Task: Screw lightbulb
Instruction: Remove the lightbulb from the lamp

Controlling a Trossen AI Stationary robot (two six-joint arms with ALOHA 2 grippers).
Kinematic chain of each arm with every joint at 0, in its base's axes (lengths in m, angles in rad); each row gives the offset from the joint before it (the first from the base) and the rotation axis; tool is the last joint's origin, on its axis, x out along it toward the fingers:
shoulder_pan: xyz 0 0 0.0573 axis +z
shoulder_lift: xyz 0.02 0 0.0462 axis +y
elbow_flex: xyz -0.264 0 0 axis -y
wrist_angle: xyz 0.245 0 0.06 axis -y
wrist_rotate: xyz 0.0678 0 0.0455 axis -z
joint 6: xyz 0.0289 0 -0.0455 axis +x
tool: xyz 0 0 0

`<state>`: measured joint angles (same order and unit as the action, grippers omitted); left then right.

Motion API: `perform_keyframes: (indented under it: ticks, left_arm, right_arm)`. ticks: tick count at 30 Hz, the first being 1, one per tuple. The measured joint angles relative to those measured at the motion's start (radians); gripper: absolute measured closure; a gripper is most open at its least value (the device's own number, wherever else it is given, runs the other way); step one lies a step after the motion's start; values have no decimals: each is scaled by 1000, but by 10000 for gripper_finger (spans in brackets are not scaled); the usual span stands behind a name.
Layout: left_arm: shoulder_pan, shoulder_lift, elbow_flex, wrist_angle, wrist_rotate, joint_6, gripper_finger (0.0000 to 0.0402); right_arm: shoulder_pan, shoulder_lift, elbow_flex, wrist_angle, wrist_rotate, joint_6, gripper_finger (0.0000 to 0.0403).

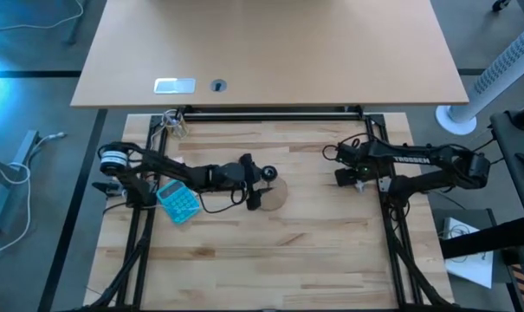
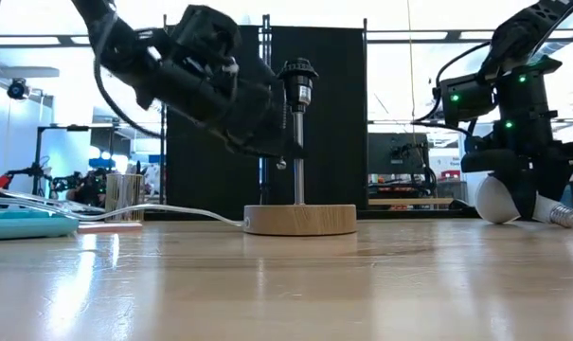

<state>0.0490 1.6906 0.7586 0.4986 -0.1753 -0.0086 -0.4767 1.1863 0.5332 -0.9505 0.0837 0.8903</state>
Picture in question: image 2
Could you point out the white flood lightbulb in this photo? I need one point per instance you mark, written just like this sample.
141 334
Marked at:
492 201

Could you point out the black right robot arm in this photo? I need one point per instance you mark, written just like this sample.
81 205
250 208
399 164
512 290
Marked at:
527 95

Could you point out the black ceiling camera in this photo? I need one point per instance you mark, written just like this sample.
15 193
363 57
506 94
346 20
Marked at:
18 89

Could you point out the ribbed glass cup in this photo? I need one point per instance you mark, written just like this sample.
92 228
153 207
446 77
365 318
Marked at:
124 194

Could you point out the teal calculator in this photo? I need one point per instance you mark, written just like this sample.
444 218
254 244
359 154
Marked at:
25 225

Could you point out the black background robot arm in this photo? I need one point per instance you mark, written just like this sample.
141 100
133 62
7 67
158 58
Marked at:
84 187

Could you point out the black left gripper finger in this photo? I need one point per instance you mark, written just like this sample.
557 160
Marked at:
260 123

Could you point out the black computer monitor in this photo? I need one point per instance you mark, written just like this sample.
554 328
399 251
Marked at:
385 154

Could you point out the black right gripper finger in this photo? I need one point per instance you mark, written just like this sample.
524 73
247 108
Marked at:
532 194

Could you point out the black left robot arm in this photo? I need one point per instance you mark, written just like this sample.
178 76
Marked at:
120 42

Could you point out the black backdrop panel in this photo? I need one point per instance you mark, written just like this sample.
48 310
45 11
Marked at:
324 142

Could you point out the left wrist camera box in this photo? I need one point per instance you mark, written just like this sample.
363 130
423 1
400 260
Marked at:
203 33

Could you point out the black tripod stand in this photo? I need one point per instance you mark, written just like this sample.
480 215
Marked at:
39 156

